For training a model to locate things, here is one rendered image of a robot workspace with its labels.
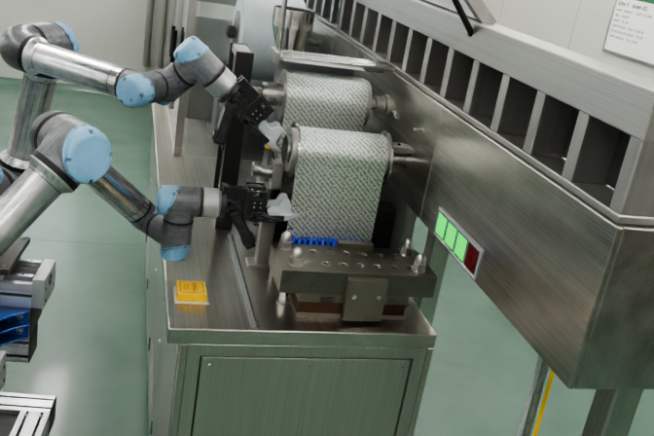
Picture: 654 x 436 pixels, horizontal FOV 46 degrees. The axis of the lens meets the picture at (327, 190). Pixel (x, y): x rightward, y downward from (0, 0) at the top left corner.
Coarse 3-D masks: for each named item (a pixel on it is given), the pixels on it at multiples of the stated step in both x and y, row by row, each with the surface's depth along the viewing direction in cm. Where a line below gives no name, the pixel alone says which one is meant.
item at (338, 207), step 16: (304, 176) 195; (320, 176) 196; (304, 192) 196; (320, 192) 197; (336, 192) 198; (352, 192) 199; (368, 192) 200; (304, 208) 198; (320, 208) 199; (336, 208) 200; (352, 208) 201; (368, 208) 202; (288, 224) 198; (304, 224) 199; (320, 224) 200; (336, 224) 202; (352, 224) 203; (368, 224) 204; (320, 240) 202
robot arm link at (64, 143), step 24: (48, 120) 164; (72, 120) 163; (48, 144) 158; (72, 144) 156; (96, 144) 160; (48, 168) 156; (72, 168) 156; (96, 168) 161; (24, 192) 156; (48, 192) 158; (72, 192) 162; (0, 216) 154; (24, 216) 156; (0, 240) 154
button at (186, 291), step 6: (180, 282) 189; (186, 282) 189; (192, 282) 190; (198, 282) 190; (180, 288) 186; (186, 288) 187; (192, 288) 187; (198, 288) 188; (204, 288) 188; (180, 294) 184; (186, 294) 184; (192, 294) 185; (198, 294) 185; (204, 294) 185; (180, 300) 184; (186, 300) 185; (192, 300) 185; (198, 300) 185; (204, 300) 186
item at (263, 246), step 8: (272, 160) 202; (280, 160) 203; (264, 168) 201; (272, 168) 201; (280, 168) 200; (264, 176) 201; (272, 176) 201; (280, 176) 201; (256, 184) 205; (272, 184) 201; (280, 184) 202; (272, 192) 202; (264, 224) 206; (272, 224) 206; (264, 232) 206; (272, 232) 207; (264, 240) 207; (256, 248) 210; (264, 248) 208; (256, 256) 209; (264, 256) 209; (248, 264) 208; (256, 264) 209; (264, 264) 210
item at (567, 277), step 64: (384, 128) 227; (448, 128) 183; (448, 192) 181; (512, 192) 151; (512, 256) 150; (576, 256) 129; (640, 256) 122; (512, 320) 148; (576, 320) 128; (640, 320) 127; (576, 384) 129; (640, 384) 132
